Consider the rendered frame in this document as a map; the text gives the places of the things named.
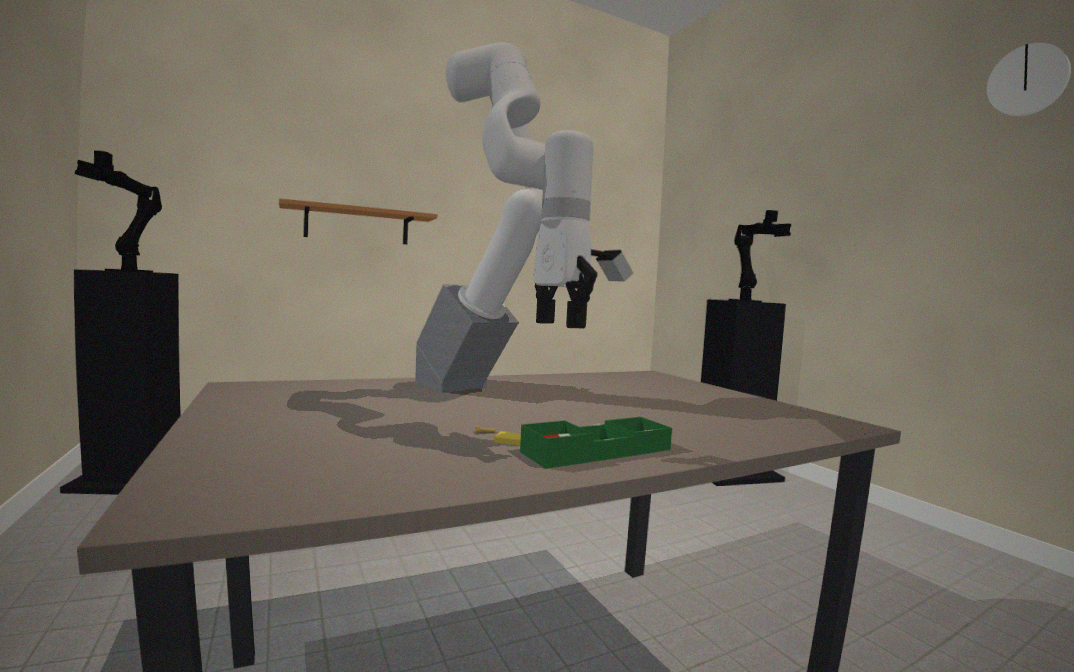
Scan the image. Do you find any green rack of bins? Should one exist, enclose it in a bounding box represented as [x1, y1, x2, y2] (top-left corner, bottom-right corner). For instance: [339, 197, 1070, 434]
[520, 417, 672, 469]

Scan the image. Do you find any yellow sticky note pad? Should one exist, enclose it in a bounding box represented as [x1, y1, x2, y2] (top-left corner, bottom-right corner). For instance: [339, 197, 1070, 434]
[494, 430, 521, 445]

